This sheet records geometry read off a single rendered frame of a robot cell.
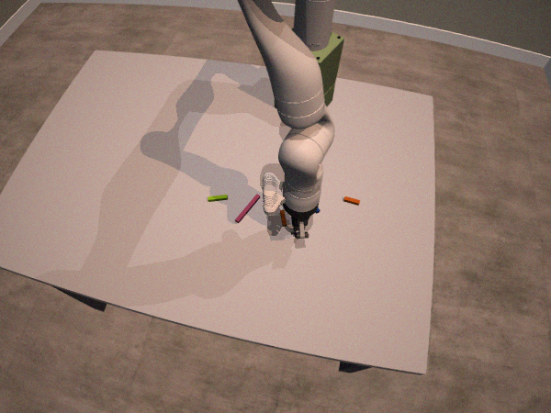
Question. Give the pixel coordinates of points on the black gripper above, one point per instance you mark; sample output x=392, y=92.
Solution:
x=299, y=221

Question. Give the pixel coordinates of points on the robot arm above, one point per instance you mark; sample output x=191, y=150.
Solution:
x=297, y=86

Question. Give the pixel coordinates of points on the lime green rod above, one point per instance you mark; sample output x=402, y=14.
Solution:
x=217, y=198

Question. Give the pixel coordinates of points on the pink long rod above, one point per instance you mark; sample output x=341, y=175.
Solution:
x=247, y=209

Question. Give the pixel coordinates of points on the orange rod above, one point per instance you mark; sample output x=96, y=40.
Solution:
x=351, y=200
x=283, y=218

